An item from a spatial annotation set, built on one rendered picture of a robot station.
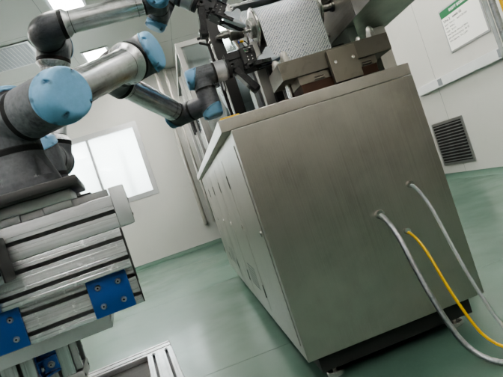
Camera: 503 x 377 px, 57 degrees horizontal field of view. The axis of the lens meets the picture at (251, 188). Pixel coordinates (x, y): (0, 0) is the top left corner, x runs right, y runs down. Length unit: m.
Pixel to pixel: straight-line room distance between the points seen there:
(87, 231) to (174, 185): 6.21
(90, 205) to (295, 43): 1.07
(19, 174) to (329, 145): 0.90
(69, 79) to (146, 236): 6.30
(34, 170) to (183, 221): 6.21
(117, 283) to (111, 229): 0.13
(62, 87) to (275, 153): 0.69
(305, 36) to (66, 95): 1.06
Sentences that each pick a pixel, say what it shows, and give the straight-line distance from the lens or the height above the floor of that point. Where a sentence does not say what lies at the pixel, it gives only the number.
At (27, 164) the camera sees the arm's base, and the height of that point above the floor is 0.87.
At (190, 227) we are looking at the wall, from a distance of 7.25.
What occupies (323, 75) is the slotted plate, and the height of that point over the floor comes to 0.95.
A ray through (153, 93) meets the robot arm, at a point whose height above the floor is 1.07.
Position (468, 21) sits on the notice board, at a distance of 5.19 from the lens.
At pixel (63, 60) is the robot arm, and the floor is 1.30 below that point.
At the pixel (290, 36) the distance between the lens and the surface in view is 1.84.
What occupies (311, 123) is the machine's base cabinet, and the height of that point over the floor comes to 0.81.
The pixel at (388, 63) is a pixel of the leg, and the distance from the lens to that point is 2.08.
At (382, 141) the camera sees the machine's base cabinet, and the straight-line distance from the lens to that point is 1.57.
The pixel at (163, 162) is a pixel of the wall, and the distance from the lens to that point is 7.28.
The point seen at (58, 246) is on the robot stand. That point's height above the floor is 0.69.
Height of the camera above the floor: 0.68
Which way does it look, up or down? level
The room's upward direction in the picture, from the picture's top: 18 degrees counter-clockwise
